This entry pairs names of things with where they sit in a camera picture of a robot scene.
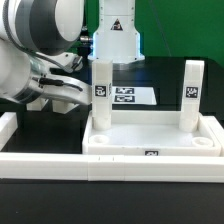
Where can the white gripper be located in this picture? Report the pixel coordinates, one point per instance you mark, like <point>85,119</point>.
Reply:
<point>63,88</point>

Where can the white U-shaped fence wall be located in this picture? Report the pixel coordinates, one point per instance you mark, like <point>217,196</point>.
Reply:
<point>108,167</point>

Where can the fiducial marker sheet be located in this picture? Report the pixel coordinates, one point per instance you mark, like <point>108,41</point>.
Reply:
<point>133,95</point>

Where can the white desk top tray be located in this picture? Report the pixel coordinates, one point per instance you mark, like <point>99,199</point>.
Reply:
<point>150,133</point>

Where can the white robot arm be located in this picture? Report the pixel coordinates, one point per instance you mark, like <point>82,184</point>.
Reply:
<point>34,33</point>

